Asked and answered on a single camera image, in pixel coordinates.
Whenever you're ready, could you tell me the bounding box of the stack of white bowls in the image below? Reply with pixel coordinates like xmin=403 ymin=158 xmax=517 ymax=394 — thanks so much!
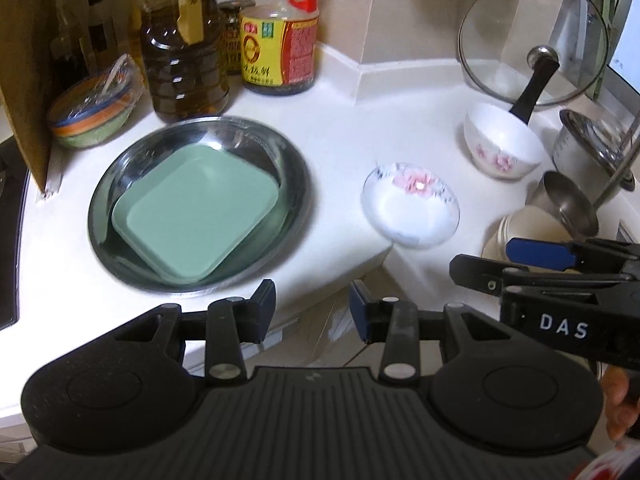
xmin=481 ymin=211 xmax=581 ymax=263

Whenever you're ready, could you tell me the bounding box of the green cutting board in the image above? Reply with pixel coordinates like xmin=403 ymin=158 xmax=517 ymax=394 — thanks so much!
xmin=595 ymin=0 xmax=623 ymax=101

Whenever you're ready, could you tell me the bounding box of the steel pot with lid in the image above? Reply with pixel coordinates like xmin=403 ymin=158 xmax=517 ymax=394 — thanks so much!
xmin=551 ymin=108 xmax=637 ymax=193

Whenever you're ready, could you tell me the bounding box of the plastic wrapped striped bowl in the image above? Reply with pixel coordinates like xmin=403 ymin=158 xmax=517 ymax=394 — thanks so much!
xmin=46 ymin=55 xmax=146 ymax=150

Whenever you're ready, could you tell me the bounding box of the metal dish rack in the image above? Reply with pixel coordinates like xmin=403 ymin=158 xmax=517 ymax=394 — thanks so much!
xmin=592 ymin=120 xmax=640 ymax=211

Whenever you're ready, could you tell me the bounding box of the oil bottle with red handle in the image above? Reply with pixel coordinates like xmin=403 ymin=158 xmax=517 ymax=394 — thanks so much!
xmin=239 ymin=0 xmax=321 ymax=96

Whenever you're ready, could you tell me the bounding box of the black pot handle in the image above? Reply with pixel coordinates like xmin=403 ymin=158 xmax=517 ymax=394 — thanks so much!
xmin=508 ymin=57 xmax=560 ymax=125

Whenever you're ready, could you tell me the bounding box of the small seasoning jar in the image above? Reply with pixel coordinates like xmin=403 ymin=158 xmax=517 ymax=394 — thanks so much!
xmin=217 ymin=0 xmax=246 ymax=77

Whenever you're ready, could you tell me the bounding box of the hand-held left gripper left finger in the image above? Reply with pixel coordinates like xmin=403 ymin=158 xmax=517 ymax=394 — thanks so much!
xmin=112 ymin=279 xmax=277 ymax=386

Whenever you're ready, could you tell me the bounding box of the green square plate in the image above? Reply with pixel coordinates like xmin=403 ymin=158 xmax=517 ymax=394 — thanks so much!
xmin=111 ymin=144 xmax=281 ymax=282

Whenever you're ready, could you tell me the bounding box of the person's right hand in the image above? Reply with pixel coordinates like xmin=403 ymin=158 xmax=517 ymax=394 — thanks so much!
xmin=600 ymin=365 xmax=640 ymax=443

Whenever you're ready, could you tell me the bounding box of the white floral plate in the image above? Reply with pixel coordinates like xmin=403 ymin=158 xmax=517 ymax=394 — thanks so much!
xmin=361 ymin=161 xmax=461 ymax=250

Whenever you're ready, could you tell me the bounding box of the brown cardboard sheet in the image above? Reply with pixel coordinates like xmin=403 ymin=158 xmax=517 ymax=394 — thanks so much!
xmin=0 ymin=0 xmax=66 ymax=196

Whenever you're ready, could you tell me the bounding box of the white appliance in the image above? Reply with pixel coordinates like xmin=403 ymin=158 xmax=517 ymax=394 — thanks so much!
xmin=607 ymin=0 xmax=640 ymax=96

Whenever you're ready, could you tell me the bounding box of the round steel plate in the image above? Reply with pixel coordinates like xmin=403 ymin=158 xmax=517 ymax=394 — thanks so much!
xmin=87 ymin=116 xmax=312 ymax=295

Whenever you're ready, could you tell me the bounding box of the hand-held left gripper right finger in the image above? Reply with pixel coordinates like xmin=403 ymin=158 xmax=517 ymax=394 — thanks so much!
xmin=349 ymin=280 xmax=516 ymax=383

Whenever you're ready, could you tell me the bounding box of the white floral bowl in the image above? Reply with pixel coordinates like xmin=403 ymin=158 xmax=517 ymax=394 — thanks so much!
xmin=463 ymin=102 xmax=544 ymax=177

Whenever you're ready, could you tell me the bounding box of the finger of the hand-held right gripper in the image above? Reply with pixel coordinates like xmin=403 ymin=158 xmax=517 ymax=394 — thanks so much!
xmin=449 ymin=254 xmax=640 ymax=302
xmin=506 ymin=236 xmax=640 ymax=275

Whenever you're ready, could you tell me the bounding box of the small steel bowl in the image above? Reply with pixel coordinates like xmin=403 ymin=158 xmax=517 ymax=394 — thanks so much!
xmin=527 ymin=170 xmax=600 ymax=237

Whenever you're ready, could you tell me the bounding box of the black stove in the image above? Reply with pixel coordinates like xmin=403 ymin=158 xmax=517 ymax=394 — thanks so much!
xmin=0 ymin=135 xmax=31 ymax=331

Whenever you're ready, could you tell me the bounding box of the red patterned clothing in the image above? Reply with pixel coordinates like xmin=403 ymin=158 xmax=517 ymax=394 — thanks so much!
xmin=582 ymin=442 xmax=640 ymax=480

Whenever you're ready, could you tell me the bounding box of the dark oil bottle yellow label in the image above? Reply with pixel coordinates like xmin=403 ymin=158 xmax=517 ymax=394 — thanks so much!
xmin=132 ymin=0 xmax=232 ymax=123

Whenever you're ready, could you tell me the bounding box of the dark sauce bottle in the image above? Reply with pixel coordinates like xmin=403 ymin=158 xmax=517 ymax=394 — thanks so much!
xmin=50 ymin=0 xmax=88 ymax=96

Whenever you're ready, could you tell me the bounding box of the glass pot lid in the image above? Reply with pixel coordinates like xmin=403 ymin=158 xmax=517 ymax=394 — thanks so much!
xmin=458 ymin=0 xmax=610 ymax=107

